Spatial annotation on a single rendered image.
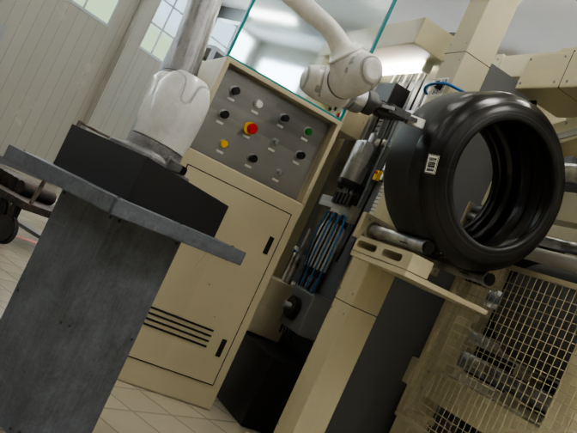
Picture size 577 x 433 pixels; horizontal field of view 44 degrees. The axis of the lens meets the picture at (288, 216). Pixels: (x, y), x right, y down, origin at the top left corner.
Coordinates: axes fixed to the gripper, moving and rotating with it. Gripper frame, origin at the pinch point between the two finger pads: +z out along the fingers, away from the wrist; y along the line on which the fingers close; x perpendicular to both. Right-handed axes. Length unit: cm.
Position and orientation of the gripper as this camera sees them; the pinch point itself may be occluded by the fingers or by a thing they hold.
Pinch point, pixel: (414, 121)
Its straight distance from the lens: 234.7
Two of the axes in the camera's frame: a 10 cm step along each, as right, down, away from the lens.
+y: -4.0, -1.4, 9.1
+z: 8.7, 2.6, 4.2
